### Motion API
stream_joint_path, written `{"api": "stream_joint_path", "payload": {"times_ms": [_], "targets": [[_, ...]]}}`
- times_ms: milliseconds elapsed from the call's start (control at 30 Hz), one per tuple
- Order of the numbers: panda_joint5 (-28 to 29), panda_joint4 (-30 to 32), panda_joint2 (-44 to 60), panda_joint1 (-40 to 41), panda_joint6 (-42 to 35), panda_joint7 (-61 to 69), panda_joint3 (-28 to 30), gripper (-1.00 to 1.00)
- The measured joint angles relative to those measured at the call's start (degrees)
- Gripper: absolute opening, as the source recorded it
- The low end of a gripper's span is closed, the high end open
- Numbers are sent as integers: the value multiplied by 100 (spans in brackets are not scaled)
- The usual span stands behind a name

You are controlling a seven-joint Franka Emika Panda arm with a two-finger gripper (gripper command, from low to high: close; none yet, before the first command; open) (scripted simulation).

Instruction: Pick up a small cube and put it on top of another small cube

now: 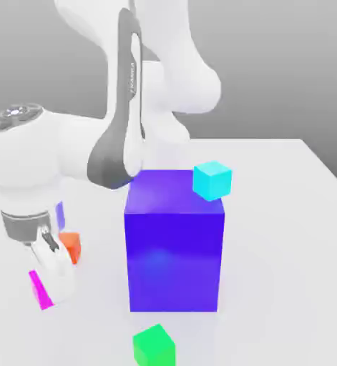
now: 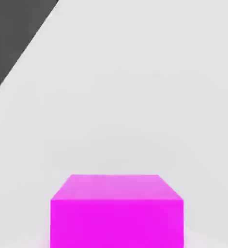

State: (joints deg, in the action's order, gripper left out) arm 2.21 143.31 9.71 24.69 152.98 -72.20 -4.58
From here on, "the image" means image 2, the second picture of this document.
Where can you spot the small magenta cube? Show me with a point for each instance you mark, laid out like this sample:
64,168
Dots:
116,222

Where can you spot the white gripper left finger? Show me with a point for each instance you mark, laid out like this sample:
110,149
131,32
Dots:
46,244

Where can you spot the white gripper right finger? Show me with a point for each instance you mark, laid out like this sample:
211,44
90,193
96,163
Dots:
195,241

